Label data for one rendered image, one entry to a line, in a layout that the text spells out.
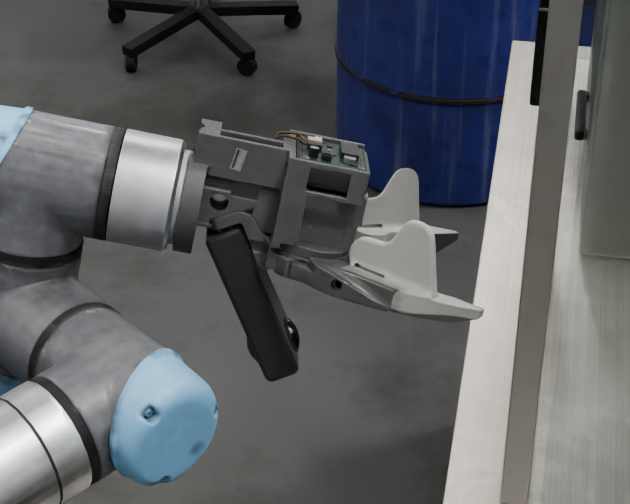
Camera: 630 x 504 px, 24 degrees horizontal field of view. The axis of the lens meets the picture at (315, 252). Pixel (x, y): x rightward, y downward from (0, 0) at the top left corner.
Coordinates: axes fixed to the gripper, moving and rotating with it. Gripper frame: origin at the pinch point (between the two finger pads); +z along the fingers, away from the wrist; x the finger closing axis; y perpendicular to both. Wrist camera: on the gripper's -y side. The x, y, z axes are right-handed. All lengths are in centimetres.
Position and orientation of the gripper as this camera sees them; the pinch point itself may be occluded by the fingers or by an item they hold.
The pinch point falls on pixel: (469, 283)
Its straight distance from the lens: 98.7
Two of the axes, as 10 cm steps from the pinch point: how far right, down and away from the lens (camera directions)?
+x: -0.1, -3.3, 9.4
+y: 2.0, -9.2, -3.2
